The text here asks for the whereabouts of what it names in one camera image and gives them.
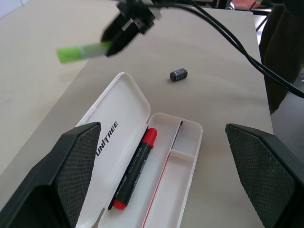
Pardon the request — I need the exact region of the person in dark brown clothing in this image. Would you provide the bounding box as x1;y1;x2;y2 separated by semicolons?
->
258;0;304;114

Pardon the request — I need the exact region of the green marker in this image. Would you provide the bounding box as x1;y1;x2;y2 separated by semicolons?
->
56;40;113;64

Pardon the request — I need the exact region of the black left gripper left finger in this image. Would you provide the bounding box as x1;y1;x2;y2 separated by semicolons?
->
0;122;102;228

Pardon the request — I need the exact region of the small black cylindrical cap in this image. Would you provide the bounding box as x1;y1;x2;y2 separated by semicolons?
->
170;67;189;83

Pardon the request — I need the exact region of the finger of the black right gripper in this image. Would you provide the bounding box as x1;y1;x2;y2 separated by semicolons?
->
105;23;143;58
101;13;131;43

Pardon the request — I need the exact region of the white Unitree pencil case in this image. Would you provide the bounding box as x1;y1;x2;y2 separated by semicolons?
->
75;72;203;228

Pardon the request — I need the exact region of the black marker with red cap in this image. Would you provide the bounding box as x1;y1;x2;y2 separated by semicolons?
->
112;127;158;211

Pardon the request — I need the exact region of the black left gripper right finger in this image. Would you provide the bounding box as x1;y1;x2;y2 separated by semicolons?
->
225;123;304;228

